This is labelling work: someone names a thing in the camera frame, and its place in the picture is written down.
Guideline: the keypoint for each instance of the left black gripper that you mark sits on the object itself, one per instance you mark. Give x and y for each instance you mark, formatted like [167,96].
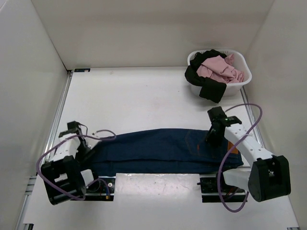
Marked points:
[88,154]

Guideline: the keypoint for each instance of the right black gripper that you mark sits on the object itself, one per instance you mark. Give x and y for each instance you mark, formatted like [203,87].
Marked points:
[215,143]

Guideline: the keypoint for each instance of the dark blue denim trousers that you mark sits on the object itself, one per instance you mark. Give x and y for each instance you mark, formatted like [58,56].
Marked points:
[157,151]

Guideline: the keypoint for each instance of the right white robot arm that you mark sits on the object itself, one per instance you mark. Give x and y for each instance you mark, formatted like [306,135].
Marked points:
[269,176]

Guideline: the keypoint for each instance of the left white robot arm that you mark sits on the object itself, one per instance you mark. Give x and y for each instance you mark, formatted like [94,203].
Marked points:
[64,168]

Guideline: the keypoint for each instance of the black garment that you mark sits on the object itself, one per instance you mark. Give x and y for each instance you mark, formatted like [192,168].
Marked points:
[210,89]

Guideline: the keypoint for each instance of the pink garment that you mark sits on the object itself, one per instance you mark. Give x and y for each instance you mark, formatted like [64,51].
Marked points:
[221,70]

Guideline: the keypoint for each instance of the white plastic laundry basket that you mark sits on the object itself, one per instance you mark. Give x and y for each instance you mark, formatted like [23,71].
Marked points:
[239,63]

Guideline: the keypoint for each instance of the blue label sticker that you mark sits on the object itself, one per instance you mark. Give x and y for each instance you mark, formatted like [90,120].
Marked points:
[82,70]

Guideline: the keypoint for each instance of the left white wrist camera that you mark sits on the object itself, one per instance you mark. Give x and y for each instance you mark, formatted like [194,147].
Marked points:
[92,140]

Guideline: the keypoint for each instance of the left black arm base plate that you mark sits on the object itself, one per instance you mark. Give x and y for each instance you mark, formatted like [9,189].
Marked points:
[101,191]

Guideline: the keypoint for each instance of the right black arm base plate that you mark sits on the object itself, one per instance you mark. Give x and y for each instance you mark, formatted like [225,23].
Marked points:
[209,191]

